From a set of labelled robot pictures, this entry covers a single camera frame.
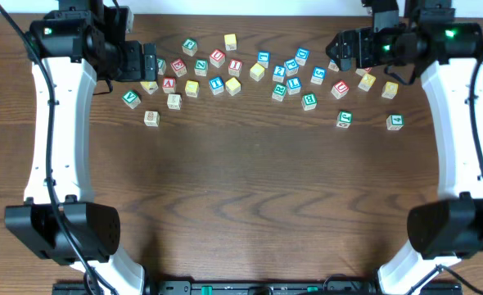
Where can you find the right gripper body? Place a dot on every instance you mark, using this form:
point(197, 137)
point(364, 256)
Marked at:
point(372, 49)

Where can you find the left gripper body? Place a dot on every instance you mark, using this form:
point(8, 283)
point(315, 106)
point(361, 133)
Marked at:
point(130, 65)

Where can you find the red A block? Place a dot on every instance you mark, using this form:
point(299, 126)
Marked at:
point(169, 85)

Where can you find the blue 2 block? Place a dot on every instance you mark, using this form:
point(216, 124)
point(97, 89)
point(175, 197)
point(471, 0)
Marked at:
point(279, 73)

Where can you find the red I block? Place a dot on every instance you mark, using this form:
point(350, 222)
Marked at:
point(235, 67)

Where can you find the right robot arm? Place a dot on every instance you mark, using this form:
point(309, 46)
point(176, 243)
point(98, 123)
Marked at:
point(447, 58)

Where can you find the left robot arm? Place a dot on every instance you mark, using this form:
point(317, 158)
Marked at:
point(71, 49)

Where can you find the green 7 block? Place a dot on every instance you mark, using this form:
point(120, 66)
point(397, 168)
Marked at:
point(161, 66)

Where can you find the red M block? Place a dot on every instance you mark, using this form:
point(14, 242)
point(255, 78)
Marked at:
point(362, 71)

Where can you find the yellow block far left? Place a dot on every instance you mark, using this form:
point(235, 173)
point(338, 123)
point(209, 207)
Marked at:
point(149, 86)

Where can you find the yellow K block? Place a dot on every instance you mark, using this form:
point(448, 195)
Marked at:
point(366, 82)

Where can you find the blue D block right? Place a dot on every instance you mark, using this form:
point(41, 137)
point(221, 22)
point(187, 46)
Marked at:
point(333, 66)

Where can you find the blue d block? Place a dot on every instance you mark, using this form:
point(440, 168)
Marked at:
point(302, 56)
point(333, 66)

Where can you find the green V block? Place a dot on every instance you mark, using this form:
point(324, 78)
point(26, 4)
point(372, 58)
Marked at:
point(131, 99)

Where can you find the red E block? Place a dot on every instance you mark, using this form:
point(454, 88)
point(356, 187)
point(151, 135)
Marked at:
point(179, 67)

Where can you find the red U block right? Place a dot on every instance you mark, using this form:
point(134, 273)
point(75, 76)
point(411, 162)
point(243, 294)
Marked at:
point(340, 89)

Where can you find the red u block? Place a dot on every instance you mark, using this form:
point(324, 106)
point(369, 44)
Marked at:
point(217, 58)
point(340, 89)

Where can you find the blue 5 block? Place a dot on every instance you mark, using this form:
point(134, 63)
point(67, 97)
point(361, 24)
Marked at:
point(318, 75)

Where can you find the yellow G block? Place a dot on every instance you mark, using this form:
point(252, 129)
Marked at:
point(389, 90)

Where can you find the green J block top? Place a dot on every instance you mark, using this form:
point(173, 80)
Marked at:
point(189, 47)

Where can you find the green j block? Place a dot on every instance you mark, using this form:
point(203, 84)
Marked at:
point(344, 119)
point(189, 47)

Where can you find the plain wooden block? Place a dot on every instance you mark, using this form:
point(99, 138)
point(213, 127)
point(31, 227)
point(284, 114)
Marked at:
point(174, 101)

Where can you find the plain block lower left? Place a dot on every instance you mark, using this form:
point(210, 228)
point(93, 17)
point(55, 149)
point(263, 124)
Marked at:
point(152, 118)

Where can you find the blue D block upper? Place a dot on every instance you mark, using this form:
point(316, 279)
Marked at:
point(302, 56)

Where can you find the green Z block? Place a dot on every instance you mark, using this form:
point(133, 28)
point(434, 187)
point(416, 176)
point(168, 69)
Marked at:
point(201, 67)

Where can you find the blue P block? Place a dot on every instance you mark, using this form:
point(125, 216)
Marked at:
point(291, 67)

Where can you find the green J block lower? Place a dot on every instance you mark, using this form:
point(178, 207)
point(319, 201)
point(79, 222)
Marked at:
point(344, 119)

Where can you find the green B block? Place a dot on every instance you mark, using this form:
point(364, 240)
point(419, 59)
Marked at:
point(309, 102)

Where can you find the blue L block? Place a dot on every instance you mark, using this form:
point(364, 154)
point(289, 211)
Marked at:
point(293, 85)

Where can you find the red U block left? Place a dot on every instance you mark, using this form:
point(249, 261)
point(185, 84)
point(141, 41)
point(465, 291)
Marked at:
point(217, 58)

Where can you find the green 4 block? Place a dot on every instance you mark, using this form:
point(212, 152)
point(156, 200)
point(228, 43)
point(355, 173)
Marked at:
point(394, 122)

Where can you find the blue T block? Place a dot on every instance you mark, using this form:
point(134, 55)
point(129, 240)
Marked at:
point(216, 85)

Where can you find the green R block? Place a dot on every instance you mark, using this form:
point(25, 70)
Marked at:
point(279, 92)

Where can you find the yellow block top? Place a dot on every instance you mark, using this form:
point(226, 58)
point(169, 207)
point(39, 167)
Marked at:
point(230, 41)

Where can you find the yellow S block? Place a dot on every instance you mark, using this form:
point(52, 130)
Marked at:
point(233, 86)

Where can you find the blue 1 block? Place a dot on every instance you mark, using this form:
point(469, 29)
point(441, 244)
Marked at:
point(263, 59)

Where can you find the yellow C block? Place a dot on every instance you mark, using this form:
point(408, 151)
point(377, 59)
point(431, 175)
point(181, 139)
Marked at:
point(257, 72)

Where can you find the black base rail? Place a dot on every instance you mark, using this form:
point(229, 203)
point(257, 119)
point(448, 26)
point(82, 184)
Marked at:
point(337, 285)

